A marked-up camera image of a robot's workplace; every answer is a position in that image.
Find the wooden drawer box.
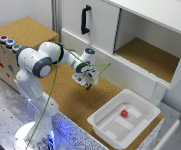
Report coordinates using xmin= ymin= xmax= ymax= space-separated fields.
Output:
xmin=0 ymin=16 xmax=61 ymax=93

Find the white sliding door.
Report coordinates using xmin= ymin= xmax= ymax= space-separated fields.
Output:
xmin=61 ymin=0 xmax=121 ymax=56

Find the pink block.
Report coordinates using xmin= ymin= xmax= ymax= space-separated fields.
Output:
xmin=120 ymin=109 xmax=129 ymax=119

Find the green button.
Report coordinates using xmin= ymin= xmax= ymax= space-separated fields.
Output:
xmin=11 ymin=43 xmax=22 ymax=54

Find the white cabinet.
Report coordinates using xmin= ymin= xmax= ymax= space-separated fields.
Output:
xmin=60 ymin=0 xmax=181 ymax=108

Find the black door handle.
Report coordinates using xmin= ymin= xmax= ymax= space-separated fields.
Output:
xmin=80 ymin=4 xmax=92 ymax=36

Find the green cable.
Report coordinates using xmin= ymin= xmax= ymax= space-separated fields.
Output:
xmin=24 ymin=44 xmax=113 ymax=150

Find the blue button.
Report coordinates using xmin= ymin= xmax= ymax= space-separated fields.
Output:
xmin=5 ymin=38 xmax=16 ymax=48

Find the white plastic box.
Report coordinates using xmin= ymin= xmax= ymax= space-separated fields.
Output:
xmin=86 ymin=88 xmax=162 ymax=150

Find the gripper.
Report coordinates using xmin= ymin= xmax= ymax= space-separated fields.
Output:
xmin=72 ymin=64 xmax=99 ymax=88

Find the yellow block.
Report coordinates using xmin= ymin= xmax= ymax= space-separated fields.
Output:
xmin=84 ymin=83 xmax=93 ymax=91

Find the red button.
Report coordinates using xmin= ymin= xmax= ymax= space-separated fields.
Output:
xmin=0 ymin=34 xmax=9 ymax=44

